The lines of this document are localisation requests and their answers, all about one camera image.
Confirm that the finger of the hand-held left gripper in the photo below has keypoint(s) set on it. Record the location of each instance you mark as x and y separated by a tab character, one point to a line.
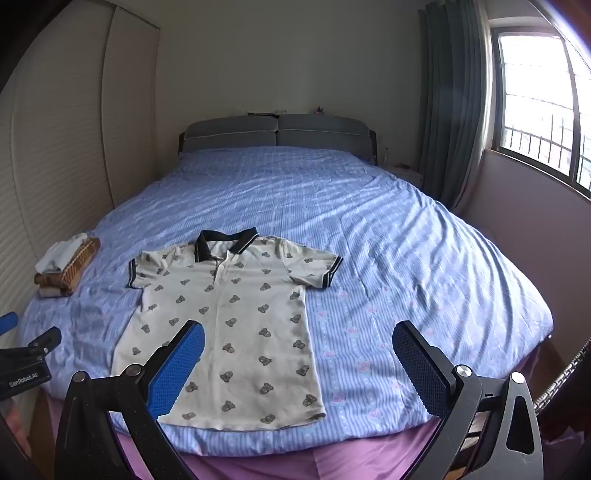
44	341
7	322

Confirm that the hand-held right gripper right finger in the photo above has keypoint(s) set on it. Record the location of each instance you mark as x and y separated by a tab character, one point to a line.
420	369

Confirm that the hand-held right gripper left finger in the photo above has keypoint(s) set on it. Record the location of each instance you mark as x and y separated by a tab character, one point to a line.
178	364

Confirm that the cream bear-print polo shirt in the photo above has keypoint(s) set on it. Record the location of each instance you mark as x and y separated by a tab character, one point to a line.
240	323

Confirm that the brown plaid folded garment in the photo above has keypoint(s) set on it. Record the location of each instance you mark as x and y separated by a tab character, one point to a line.
76	270

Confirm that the white folded cloth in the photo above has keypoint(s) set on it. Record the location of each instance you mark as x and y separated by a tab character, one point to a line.
57	254

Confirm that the purple bed skirt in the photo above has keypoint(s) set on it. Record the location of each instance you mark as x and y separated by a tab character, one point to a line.
323	461

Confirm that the blue floral striped bed sheet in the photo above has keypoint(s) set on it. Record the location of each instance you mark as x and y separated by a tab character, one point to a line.
369	240

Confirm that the cream louvred wardrobe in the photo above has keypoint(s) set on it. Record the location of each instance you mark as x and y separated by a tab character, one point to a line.
69	152

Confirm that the white nightstand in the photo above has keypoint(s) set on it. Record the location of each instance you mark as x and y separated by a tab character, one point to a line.
406	174

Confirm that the dark flat items on headboard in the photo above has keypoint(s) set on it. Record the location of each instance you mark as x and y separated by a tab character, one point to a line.
265	112

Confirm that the grey-green curtain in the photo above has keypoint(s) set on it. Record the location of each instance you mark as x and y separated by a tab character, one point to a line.
450	101

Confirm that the barred window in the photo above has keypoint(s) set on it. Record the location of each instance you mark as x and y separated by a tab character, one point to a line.
540	101

